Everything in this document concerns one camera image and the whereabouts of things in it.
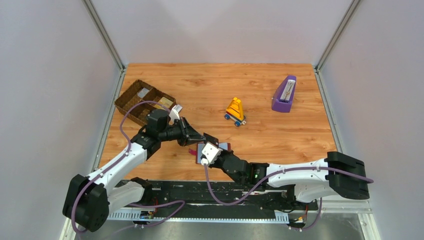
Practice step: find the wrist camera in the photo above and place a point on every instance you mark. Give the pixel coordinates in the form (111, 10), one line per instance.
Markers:
(175, 112)
(209, 154)

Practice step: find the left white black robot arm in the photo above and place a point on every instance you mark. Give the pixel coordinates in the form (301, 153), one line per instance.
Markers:
(90, 199)

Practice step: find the yellow toy truck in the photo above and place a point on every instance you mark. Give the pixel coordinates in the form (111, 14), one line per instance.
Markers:
(235, 112)

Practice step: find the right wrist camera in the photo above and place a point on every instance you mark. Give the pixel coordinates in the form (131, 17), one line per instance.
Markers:
(209, 154)

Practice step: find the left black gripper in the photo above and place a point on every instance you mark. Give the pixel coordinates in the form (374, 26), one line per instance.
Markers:
(183, 132)

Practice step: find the brown woven divided basket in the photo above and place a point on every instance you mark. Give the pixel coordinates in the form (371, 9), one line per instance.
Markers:
(129, 98)

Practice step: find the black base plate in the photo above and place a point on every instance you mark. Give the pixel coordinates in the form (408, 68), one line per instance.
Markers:
(264, 201)

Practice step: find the gold card in basket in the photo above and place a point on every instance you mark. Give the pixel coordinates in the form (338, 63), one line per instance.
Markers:
(165, 102)

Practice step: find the red leather card holder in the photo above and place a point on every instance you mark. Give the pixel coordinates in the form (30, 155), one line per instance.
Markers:
(197, 152)

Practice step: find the white slotted cable duct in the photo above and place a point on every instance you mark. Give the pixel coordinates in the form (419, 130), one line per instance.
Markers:
(136, 216)

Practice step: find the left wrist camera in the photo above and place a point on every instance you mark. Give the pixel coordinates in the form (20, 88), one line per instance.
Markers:
(175, 112)

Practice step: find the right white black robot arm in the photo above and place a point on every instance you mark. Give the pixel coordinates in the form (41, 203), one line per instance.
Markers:
(336, 174)

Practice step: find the silver card in basket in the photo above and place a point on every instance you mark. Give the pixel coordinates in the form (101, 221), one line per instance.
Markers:
(143, 92)

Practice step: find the purple metronome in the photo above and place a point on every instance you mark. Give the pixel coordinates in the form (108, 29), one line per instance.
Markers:
(283, 97)

